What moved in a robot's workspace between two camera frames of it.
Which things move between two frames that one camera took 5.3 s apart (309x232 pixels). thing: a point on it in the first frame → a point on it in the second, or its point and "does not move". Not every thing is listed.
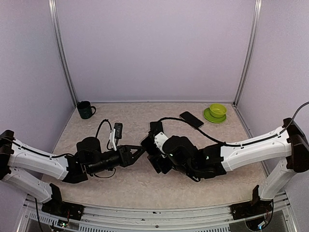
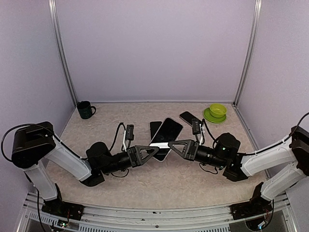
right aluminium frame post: x=250 y=51 does not move
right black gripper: x=158 y=164 → x=186 y=153
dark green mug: x=85 y=109 does not move
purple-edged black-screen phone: x=190 y=118 does not move
